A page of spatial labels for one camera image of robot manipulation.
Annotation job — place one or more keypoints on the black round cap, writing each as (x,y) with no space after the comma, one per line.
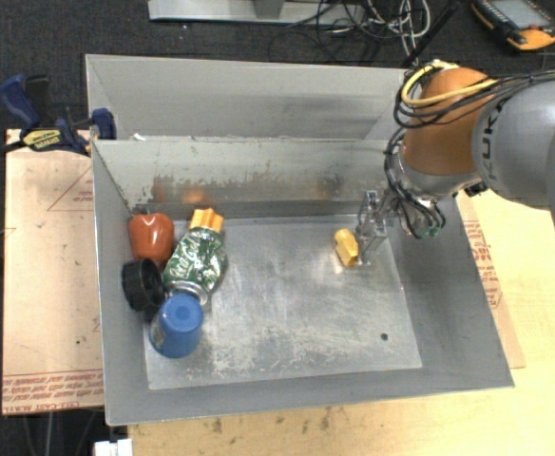
(139,284)

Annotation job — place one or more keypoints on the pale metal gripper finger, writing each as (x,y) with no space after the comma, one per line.
(373,247)
(369,207)

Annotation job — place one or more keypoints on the grey metal bin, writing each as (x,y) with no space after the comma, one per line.
(306,302)

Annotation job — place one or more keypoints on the small yellow block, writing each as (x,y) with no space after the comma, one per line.
(346,247)

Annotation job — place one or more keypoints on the blue plastic cup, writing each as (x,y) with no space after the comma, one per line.
(178,326)

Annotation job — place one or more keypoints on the black cylinder on white bracket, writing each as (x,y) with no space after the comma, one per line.
(476,189)

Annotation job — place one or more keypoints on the brown cardboard board, red print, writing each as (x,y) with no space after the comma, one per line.
(44,254)

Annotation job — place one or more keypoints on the yellow star-shaped block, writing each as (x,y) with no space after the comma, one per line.
(206,219)

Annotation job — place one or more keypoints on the crushed green drink can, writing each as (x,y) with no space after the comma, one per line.
(196,259)

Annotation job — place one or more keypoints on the red-orange toy pepper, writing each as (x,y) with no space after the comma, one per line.
(150,235)

